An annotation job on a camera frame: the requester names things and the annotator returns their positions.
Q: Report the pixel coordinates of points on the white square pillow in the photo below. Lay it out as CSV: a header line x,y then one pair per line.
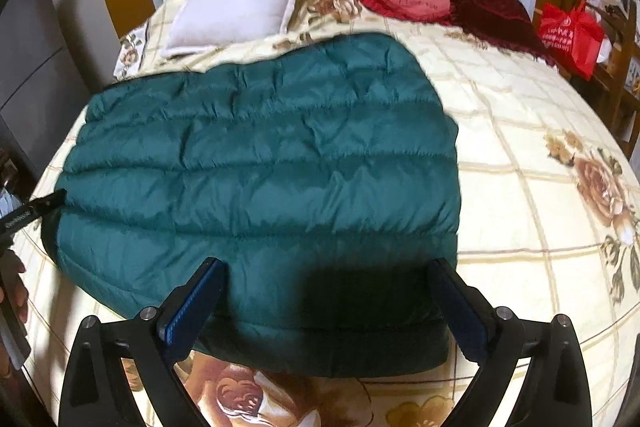
x,y
235,2

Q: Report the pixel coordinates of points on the dark red velvet cushion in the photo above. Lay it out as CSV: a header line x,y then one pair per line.
x,y
495,14

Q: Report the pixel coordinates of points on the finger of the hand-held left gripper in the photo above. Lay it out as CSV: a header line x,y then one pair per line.
x,y
40,207

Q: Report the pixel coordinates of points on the green quilted down jacket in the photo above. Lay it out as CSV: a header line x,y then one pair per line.
x,y
260,157

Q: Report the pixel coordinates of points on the floral checked bed sheet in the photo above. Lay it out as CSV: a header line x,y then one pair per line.
x,y
525,207

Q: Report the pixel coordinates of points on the red shopping bag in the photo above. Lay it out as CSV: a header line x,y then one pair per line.
x,y
572,37

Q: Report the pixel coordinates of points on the grey refrigerator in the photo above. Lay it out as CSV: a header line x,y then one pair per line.
x,y
40,72

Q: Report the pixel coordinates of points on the wooden chair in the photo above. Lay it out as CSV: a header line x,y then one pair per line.
x,y
620,72

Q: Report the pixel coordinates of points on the person's left hand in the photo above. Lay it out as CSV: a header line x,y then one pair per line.
x,y
15,287

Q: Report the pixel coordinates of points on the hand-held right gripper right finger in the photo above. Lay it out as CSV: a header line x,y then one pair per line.
x,y
460,307

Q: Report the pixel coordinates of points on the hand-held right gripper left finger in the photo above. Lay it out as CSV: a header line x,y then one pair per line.
x,y
195,302

